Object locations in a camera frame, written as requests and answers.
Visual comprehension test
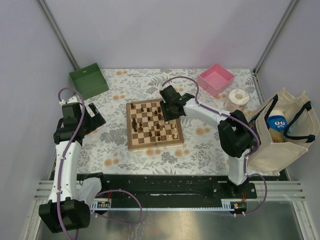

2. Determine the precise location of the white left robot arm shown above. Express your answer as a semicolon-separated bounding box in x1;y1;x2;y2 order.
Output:
38;96;109;233

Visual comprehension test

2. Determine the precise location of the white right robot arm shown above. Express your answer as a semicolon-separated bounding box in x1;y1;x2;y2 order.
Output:
159;85;260;198

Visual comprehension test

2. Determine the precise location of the wooden chess board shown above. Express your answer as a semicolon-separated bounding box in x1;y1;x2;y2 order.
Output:
125;99;184;151

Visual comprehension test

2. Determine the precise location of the dark chess piece cluster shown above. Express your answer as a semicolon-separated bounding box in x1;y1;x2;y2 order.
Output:
131;118;138;132

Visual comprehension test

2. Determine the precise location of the green box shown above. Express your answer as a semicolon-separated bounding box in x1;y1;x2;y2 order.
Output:
69;63;109;100

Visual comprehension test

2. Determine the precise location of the pink box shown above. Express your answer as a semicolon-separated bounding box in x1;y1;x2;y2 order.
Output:
197;63;235;97

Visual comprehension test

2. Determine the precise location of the floral tablecloth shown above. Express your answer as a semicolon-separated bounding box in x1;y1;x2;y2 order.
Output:
77;69;260;176

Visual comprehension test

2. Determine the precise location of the toilet paper roll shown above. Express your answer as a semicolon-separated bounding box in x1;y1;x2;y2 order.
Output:
224;88;250;112

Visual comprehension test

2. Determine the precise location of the blue plush toy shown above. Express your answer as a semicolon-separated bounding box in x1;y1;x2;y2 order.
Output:
266;115;288;132

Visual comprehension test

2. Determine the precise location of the cream canvas tote bag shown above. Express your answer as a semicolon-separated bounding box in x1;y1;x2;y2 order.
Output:
247;89;320;174

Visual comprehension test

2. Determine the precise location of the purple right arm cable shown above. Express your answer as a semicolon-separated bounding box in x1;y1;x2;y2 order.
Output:
161;76;268;218

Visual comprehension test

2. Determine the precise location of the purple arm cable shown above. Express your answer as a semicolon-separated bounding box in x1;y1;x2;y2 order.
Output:
56;87;86;240
161;76;268;218

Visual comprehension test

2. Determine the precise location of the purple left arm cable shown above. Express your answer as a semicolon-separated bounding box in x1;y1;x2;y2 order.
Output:
56;87;86;240

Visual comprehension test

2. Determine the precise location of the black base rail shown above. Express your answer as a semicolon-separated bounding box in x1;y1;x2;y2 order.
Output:
76;172;257;210

